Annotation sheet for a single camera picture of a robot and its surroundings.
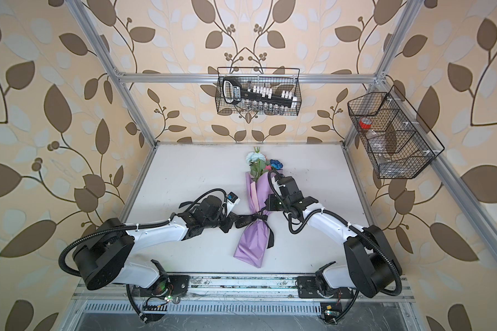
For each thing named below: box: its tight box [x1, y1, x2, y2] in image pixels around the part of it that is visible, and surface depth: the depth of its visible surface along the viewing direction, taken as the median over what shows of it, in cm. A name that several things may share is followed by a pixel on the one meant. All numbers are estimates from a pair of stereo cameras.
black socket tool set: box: [222, 76, 298, 116], surface depth 87 cm
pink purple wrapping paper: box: [233, 170, 283, 269], surface depth 84 cm
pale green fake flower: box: [245, 146, 266, 169], surface depth 107 cm
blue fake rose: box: [269, 159, 284, 171], surface depth 107 cm
